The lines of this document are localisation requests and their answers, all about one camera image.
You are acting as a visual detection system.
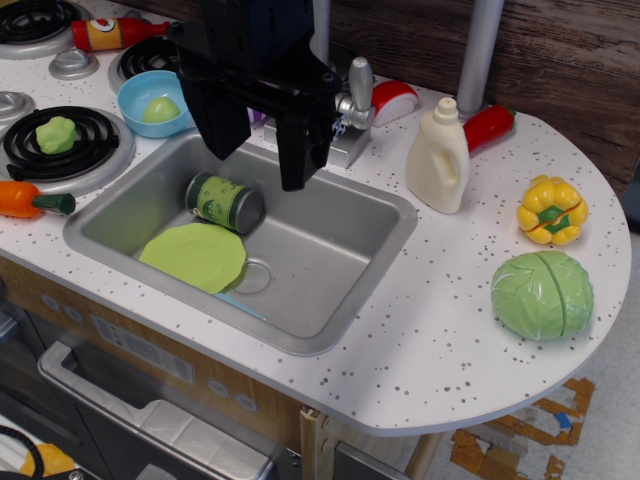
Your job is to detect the green lettuce piece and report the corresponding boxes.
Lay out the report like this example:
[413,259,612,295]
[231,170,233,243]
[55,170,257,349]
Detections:
[35,116,76,155]

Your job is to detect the light green plate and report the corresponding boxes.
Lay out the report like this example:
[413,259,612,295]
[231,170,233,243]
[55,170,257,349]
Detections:
[139,223,247,294]

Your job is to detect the grey stove knob left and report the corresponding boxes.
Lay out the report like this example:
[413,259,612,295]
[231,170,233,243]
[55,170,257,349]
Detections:
[0,91,35,125]

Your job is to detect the grey stove knob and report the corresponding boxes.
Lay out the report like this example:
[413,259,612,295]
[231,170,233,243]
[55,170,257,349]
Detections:
[0,91,35,125]
[48,48,99,81]

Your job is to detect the green cabbage toy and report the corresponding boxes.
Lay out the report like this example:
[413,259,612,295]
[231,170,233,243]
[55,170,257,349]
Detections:
[491,251,594,340]

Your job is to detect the silver toy faucet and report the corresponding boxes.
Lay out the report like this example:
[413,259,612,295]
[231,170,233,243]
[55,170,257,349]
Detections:
[263,56,376,169]

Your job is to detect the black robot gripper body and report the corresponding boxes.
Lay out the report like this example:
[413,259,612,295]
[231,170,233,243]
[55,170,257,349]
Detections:
[167,1,341,128]

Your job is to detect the grey vertical pole right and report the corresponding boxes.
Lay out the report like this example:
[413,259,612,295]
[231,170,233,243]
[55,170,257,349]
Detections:
[456,0,504,119]

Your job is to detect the orange toy carrot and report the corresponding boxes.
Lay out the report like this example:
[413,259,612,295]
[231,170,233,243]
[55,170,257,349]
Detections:
[1,181,76,218]

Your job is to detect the front left stove burner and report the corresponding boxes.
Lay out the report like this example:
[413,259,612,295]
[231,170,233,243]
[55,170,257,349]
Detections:
[1,106,135,196]

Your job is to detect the cream detergent bottle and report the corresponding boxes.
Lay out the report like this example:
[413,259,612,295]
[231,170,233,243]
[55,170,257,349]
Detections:
[405,97,470,214]

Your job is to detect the red ketchup bottle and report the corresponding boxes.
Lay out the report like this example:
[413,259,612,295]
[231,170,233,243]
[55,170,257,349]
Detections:
[71,17,170,52]

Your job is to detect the green labelled tin can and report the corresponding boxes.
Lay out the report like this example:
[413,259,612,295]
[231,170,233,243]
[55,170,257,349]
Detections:
[185,172,264,234]

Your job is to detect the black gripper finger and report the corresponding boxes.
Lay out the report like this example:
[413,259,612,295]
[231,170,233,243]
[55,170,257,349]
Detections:
[276,114,333,191]
[180,75,251,160]

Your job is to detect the grey vertical pole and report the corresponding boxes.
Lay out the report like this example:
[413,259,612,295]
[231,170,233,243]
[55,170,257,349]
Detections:
[310,0,331,65]
[456,0,504,119]

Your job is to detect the red white sushi toy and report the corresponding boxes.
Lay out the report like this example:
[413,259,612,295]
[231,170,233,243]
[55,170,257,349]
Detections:
[372,80,419,127]

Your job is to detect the yellow bell pepper toy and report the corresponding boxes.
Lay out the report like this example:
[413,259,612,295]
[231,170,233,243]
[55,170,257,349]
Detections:
[516,175,589,246]

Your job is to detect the silver oven door handle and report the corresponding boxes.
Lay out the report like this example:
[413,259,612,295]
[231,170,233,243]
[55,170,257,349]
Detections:
[38,342,277,479]

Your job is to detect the red chili pepper toy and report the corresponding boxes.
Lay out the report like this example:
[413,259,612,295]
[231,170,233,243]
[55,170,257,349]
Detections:
[463,104,516,153]

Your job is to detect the back right stove burner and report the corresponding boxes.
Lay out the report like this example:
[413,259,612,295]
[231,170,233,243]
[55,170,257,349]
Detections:
[108,36,179,93]

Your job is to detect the green ball in bowl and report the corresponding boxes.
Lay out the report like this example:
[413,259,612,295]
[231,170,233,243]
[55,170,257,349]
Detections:
[141,96,181,123]

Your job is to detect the light blue utensil in sink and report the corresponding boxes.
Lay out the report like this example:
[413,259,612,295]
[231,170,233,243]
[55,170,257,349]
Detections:
[214,293,266,321]

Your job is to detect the stove burner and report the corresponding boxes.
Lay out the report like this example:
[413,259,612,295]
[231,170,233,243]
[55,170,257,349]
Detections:
[1,106,135,196]
[108,36,179,93]
[1,1,92,60]

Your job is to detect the light blue bowl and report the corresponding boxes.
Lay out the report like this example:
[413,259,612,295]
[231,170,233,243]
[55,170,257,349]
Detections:
[117,71,195,139]

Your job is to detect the purple toy behind gripper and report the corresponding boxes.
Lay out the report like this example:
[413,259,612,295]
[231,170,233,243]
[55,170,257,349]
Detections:
[247,107,267,125]

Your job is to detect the silver toy sink basin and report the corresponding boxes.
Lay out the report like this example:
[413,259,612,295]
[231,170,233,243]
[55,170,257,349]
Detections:
[63,130,417,355]

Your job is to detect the grey vertical pole left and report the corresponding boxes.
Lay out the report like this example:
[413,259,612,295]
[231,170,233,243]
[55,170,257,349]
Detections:
[310,0,331,65]

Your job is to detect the back left stove burner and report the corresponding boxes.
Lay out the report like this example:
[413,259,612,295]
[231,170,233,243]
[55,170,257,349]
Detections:
[1,1,92,60]

